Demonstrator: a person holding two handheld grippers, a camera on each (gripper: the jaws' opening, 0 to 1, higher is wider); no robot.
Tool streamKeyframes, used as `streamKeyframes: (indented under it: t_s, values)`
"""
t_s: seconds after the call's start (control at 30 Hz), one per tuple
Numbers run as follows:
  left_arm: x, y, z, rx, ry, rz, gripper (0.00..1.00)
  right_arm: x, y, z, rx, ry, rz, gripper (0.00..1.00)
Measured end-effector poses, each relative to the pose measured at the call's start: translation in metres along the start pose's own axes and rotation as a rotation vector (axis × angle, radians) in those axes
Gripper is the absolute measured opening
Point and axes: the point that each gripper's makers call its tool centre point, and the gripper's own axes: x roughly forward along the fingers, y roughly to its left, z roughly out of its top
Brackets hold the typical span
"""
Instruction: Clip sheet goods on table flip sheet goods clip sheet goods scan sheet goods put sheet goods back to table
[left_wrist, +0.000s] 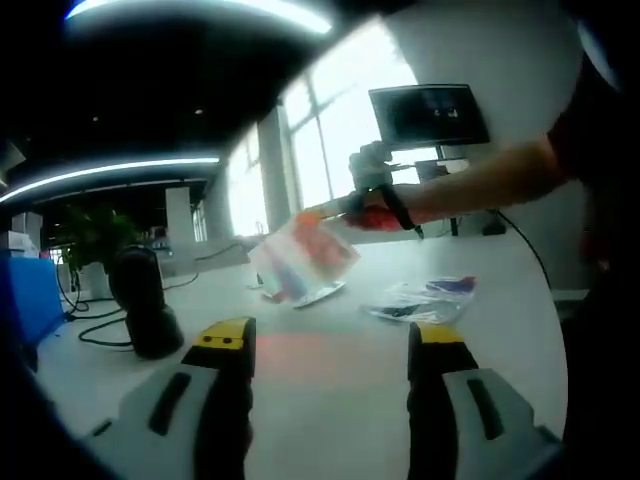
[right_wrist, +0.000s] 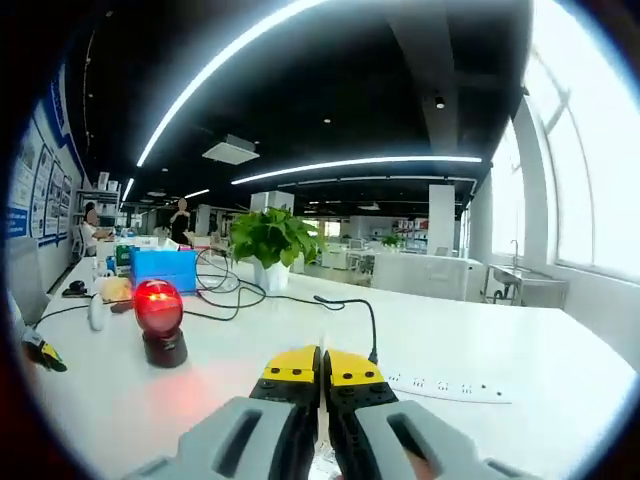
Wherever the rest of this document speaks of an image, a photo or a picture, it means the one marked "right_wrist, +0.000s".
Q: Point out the white power strip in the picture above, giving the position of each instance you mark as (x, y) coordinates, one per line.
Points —
(450, 390)

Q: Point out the black barcode scanner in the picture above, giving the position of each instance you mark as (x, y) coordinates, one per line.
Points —
(160, 320)

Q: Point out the grey storage shelf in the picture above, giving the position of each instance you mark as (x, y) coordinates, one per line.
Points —
(100, 187)

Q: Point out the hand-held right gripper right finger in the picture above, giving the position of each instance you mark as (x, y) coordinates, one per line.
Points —
(445, 450)

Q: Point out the short white ceiling light strip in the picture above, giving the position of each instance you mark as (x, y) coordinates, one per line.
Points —
(128, 189)

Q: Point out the green potted plant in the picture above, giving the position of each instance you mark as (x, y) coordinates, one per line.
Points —
(272, 237)

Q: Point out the black mouse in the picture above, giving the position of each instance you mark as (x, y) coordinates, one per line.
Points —
(77, 287)

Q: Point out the white handheld device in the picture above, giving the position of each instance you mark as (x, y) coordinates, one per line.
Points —
(99, 315)

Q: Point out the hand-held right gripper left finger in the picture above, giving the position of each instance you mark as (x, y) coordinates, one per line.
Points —
(220, 445)

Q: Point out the yellowish bag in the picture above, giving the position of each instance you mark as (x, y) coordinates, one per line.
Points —
(116, 289)

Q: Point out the steel sink with faucet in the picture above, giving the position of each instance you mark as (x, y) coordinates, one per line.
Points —
(525, 280)

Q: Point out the long white ceiling light strip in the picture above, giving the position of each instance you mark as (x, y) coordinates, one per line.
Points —
(200, 80)

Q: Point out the blue and white wall poster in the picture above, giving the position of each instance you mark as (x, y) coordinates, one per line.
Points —
(45, 195)

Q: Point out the green box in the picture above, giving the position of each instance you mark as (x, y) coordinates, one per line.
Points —
(122, 260)

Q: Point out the white table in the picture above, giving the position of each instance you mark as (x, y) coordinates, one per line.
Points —
(475, 350)

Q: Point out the white ceiling air vent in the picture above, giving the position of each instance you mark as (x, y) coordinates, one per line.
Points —
(231, 150)

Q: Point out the clear sheet goods packet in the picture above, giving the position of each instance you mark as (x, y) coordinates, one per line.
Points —
(324, 462)

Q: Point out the blue plastic box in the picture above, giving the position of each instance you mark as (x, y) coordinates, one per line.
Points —
(165, 267)

